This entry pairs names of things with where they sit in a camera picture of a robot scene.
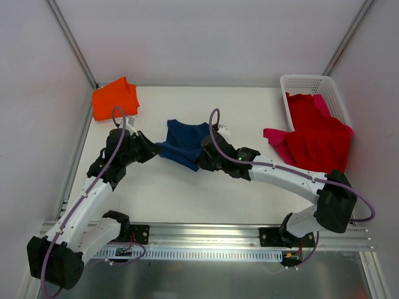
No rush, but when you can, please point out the navy blue printed t-shirt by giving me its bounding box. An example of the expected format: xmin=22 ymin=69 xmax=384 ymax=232
xmin=156 ymin=119 xmax=209 ymax=172

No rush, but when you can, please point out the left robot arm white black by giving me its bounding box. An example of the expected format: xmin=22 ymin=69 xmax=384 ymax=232
xmin=27 ymin=128 xmax=160 ymax=290

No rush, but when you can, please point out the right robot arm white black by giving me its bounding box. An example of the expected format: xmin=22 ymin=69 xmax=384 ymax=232
xmin=198 ymin=133 xmax=357 ymax=248

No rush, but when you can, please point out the folded orange t-shirt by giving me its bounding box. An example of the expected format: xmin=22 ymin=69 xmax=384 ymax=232
xmin=92 ymin=77 xmax=140 ymax=121

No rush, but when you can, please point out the pink t-shirt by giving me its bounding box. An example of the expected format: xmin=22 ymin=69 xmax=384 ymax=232
xmin=262 ymin=95 xmax=355 ymax=166

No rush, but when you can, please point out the red t-shirt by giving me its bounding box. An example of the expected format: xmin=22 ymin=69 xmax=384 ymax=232
xmin=282 ymin=92 xmax=353 ymax=175

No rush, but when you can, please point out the white plastic basket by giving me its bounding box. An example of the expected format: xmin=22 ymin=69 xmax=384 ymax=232
xmin=280 ymin=74 xmax=352 ymax=131

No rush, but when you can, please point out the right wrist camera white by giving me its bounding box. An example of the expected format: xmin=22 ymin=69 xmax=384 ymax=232
xmin=217 ymin=125 xmax=231 ymax=136

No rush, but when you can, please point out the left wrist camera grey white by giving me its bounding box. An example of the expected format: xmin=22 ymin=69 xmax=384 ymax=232
xmin=126 ymin=116 xmax=137 ymax=135

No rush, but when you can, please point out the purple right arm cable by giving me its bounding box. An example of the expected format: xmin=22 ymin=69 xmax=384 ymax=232
xmin=208 ymin=108 xmax=377 ymax=272

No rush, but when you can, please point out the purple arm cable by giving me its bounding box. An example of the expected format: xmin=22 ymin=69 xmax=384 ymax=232
xmin=208 ymin=108 xmax=377 ymax=272
xmin=39 ymin=105 xmax=147 ymax=298

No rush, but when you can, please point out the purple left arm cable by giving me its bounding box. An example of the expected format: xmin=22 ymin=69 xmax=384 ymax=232
xmin=39 ymin=105 xmax=147 ymax=298

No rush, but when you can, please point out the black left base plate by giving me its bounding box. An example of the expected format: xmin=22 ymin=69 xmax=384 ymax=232
xmin=127 ymin=224 xmax=150 ymax=245

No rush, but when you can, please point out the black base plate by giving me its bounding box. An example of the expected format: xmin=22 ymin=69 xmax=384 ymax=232
xmin=259 ymin=227 xmax=315 ymax=248
xmin=127 ymin=224 xmax=150 ymax=245

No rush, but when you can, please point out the aluminium mounting rail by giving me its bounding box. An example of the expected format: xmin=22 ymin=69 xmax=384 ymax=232
xmin=40 ymin=220 xmax=375 ymax=250

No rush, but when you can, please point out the white slotted cable duct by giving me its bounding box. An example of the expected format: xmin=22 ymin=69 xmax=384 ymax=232
xmin=93 ymin=247 xmax=283 ymax=263

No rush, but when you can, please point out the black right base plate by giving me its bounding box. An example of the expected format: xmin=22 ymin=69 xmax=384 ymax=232
xmin=259 ymin=227 xmax=315 ymax=248

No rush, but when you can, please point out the right aluminium frame post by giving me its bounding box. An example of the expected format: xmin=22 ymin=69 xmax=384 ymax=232
xmin=322 ymin=0 xmax=376 ymax=76

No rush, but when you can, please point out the aluminium frame post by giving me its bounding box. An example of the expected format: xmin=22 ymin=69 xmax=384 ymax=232
xmin=45 ymin=0 xmax=99 ymax=89
xmin=322 ymin=0 xmax=376 ymax=76

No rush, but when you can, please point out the left aluminium frame post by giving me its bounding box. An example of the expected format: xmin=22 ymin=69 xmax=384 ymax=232
xmin=45 ymin=0 xmax=99 ymax=89

